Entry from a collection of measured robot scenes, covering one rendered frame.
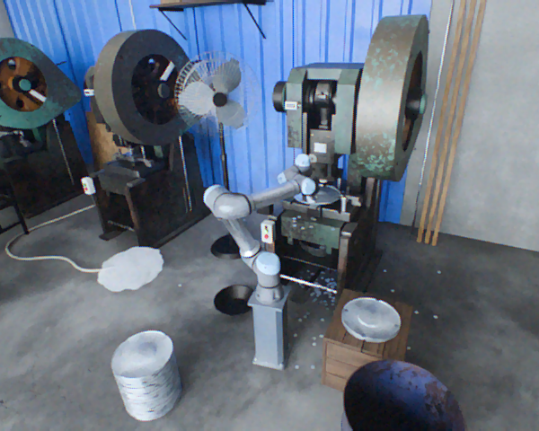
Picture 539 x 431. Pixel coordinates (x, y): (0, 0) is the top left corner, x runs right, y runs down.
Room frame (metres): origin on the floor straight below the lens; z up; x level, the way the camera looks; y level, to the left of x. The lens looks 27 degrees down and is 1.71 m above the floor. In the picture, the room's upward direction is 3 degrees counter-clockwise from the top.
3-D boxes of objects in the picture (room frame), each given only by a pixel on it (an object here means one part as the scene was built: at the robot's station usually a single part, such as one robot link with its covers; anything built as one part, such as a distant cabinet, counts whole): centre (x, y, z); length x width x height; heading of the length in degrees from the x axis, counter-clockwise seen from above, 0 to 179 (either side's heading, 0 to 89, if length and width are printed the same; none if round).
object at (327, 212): (2.11, -0.38, 0.68); 0.45 x 0.30 x 0.06; 60
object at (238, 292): (1.90, 0.24, 0.04); 0.30 x 0.30 x 0.07
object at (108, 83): (3.29, 0.94, 0.87); 1.53 x 0.99 x 1.74; 148
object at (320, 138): (2.08, -0.36, 1.04); 0.17 x 0.15 x 0.30; 150
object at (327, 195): (2.00, -0.32, 0.78); 0.29 x 0.29 x 0.01
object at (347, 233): (2.10, -0.68, 0.45); 0.92 x 0.12 x 0.90; 150
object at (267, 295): (1.48, 0.00, 0.50); 0.15 x 0.15 x 0.10
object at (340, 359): (1.36, -0.51, 0.18); 0.40 x 0.38 x 0.35; 153
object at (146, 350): (1.25, 0.64, 0.31); 0.29 x 0.29 x 0.01
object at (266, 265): (1.48, 0.00, 0.62); 0.13 x 0.12 x 0.14; 30
